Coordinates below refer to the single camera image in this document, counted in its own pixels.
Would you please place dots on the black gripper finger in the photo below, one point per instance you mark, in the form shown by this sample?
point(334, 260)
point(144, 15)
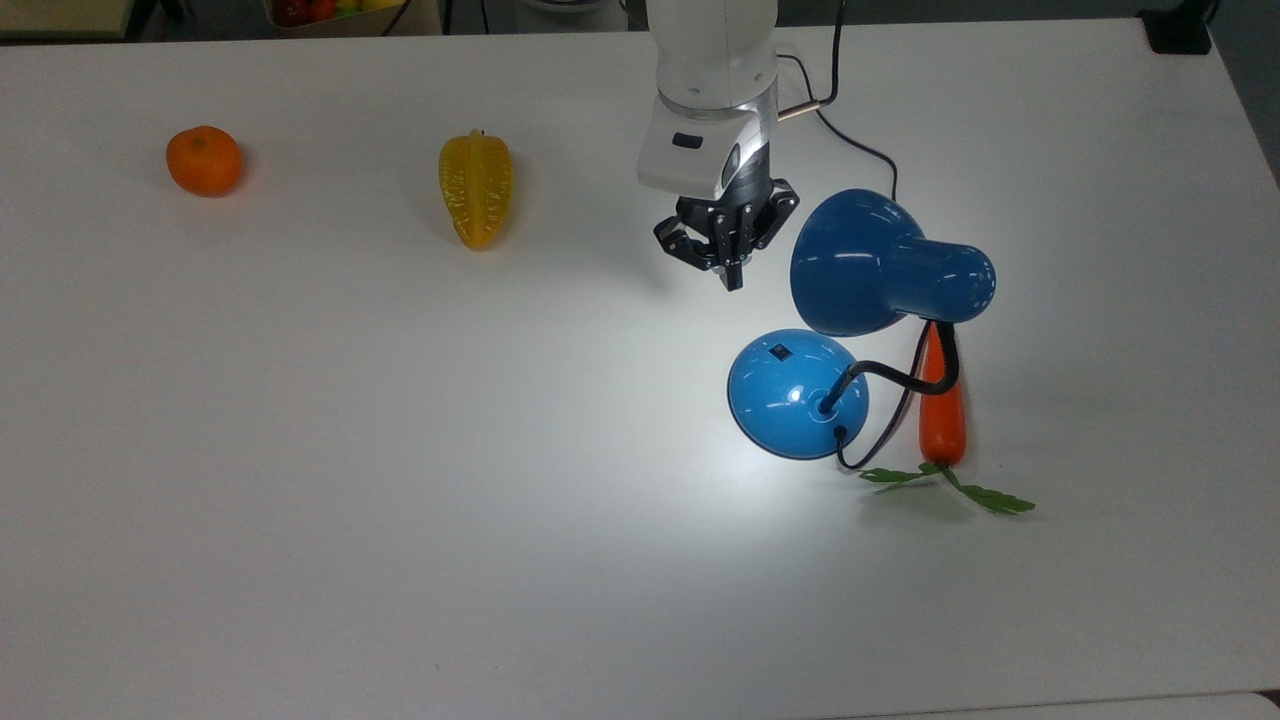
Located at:
point(765, 225)
point(695, 245)

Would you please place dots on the blue desk lamp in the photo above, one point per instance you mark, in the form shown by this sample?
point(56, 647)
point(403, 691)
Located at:
point(860, 265)

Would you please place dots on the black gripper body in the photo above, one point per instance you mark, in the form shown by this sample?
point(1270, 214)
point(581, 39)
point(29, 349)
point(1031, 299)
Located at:
point(745, 185)

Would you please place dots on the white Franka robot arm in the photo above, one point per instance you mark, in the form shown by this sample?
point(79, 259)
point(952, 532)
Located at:
point(712, 80)

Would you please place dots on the orange toy mandarin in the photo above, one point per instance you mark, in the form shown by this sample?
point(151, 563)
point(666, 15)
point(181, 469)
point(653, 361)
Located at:
point(204, 161)

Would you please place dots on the black clamp block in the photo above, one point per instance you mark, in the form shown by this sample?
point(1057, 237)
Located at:
point(1180, 28)

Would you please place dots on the wooden board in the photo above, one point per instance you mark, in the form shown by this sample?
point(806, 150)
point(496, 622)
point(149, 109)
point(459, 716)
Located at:
point(60, 16)

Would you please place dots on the orange toy carrot with leaves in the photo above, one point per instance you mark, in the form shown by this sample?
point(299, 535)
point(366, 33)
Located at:
point(942, 430)

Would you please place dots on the cardboard box with toy fruit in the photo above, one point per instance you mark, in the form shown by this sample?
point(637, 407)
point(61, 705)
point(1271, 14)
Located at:
point(350, 14)

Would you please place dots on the yellow toy starfruit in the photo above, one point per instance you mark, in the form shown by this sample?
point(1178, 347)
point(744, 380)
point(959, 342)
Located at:
point(476, 190)

